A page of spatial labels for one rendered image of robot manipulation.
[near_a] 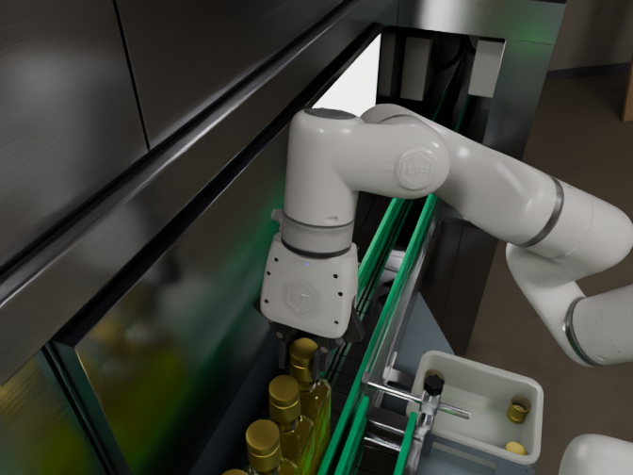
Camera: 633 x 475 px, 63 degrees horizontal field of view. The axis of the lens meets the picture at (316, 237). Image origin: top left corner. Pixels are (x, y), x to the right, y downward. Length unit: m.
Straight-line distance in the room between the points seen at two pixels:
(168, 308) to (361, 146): 0.25
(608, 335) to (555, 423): 1.43
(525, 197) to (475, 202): 0.06
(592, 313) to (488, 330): 1.60
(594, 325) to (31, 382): 0.59
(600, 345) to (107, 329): 0.54
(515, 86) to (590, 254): 0.84
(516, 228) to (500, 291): 1.90
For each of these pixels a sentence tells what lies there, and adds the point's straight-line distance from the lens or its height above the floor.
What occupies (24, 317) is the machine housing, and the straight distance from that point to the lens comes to 0.42.
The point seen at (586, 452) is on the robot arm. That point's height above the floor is 1.15.
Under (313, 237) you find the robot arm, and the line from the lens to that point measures 0.51.
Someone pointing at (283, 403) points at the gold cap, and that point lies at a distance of 0.59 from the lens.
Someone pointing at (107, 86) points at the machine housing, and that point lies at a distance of 0.47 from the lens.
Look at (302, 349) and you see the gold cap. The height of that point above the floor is 1.16.
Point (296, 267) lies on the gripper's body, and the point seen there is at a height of 1.28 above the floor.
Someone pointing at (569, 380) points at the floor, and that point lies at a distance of 2.23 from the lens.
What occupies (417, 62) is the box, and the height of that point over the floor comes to 1.11.
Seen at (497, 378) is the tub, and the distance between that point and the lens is 1.06.
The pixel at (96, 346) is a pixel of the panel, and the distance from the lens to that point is 0.48.
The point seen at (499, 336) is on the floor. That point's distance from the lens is 2.28.
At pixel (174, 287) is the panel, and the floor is 1.27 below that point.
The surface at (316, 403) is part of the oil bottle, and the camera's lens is 0.67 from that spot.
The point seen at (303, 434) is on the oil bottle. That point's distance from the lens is 0.65.
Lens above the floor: 1.65
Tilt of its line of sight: 39 degrees down
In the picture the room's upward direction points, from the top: straight up
